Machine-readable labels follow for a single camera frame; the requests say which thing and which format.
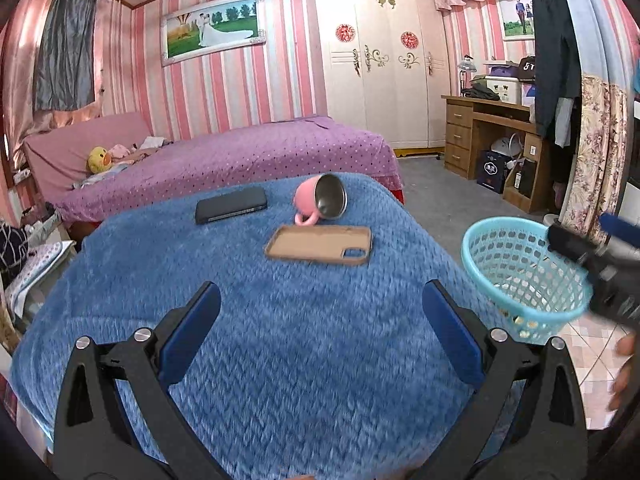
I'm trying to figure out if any person's right hand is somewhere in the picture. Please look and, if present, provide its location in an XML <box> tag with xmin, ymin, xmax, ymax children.
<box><xmin>608</xmin><ymin>334</ymin><xmax>637</xmax><ymax>412</ymax></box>

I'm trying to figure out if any light blue mesh wastebasket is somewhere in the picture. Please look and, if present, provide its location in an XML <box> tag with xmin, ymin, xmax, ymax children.
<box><xmin>461</xmin><ymin>217</ymin><xmax>592</xmax><ymax>344</ymax></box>

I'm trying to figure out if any brown wooden desk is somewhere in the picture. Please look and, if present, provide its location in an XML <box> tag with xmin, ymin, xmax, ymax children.
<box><xmin>444</xmin><ymin>96</ymin><xmax>552</xmax><ymax>214</ymax></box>

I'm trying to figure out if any floral curtain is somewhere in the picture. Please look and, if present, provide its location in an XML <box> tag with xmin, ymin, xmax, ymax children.
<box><xmin>561</xmin><ymin>75</ymin><xmax>628</xmax><ymax>244</ymax></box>

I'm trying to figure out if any black box under desk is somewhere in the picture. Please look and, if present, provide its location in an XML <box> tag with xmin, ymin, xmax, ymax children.
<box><xmin>476</xmin><ymin>150</ymin><xmax>513</xmax><ymax>194</ymax></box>

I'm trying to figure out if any white storage box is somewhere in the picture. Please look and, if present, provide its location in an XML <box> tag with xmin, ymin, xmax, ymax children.
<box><xmin>485</xmin><ymin>75</ymin><xmax>522</xmax><ymax>105</ymax></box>

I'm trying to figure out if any dark hanging jacket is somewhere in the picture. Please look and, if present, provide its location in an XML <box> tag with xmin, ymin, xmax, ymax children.
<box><xmin>533</xmin><ymin>0</ymin><xmax>582</xmax><ymax>148</ymax></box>

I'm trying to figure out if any dotted cloth covered nightstand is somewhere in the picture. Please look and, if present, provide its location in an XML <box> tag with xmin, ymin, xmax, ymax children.
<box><xmin>1</xmin><ymin>240</ymin><xmax>76</xmax><ymax>333</ymax></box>

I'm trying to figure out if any desk lamp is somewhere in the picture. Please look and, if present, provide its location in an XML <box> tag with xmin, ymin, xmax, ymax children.
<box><xmin>458</xmin><ymin>54</ymin><xmax>477</xmax><ymax>93</ymax></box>

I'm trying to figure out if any dark patterned bag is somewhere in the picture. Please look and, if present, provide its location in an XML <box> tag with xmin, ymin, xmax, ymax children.
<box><xmin>0</xmin><ymin>222</ymin><xmax>29</xmax><ymax>288</ymax></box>

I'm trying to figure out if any blue fleece blanket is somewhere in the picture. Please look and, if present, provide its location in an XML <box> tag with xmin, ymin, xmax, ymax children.
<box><xmin>10</xmin><ymin>174</ymin><xmax>503</xmax><ymax>479</ymax></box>

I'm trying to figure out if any black smartphone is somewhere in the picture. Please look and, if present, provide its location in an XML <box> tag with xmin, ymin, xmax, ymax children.
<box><xmin>194</xmin><ymin>186</ymin><xmax>267</xmax><ymax>226</ymax></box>

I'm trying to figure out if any tan phone case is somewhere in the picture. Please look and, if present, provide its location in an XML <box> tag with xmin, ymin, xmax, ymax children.
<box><xmin>265</xmin><ymin>226</ymin><xmax>372</xmax><ymax>266</ymax></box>

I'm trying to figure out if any small framed couple photo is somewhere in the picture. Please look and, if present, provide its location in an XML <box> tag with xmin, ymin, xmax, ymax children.
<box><xmin>498</xmin><ymin>0</ymin><xmax>535</xmax><ymax>41</ymax></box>

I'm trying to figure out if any pink metal mug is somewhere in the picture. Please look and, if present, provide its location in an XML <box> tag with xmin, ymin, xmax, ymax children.
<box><xmin>293</xmin><ymin>174</ymin><xmax>348</xmax><ymax>226</ymax></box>

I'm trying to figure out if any yellow duck plush toy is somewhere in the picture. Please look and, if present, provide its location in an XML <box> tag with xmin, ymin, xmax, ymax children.
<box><xmin>87</xmin><ymin>146</ymin><xmax>113</xmax><ymax>174</ymax></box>

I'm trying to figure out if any cream white wardrobe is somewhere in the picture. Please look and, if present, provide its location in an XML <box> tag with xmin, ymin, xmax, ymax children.
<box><xmin>312</xmin><ymin>0</ymin><xmax>450</xmax><ymax>150</ymax></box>

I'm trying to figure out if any pink upholstered headboard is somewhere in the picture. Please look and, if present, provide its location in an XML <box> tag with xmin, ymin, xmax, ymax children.
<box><xmin>23</xmin><ymin>112</ymin><xmax>152</xmax><ymax>202</ymax></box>

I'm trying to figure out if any purple dotted bedspread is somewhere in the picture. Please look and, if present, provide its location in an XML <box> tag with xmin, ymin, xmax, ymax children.
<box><xmin>52</xmin><ymin>116</ymin><xmax>404</xmax><ymax>223</ymax></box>

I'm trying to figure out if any grey window curtain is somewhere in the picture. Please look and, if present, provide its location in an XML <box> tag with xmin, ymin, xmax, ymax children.
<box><xmin>34</xmin><ymin>0</ymin><xmax>96</xmax><ymax>112</ymax></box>

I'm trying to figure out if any framed wedding photo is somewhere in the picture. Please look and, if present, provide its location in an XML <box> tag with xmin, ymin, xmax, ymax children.
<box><xmin>160</xmin><ymin>0</ymin><xmax>266</xmax><ymax>66</ymax></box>

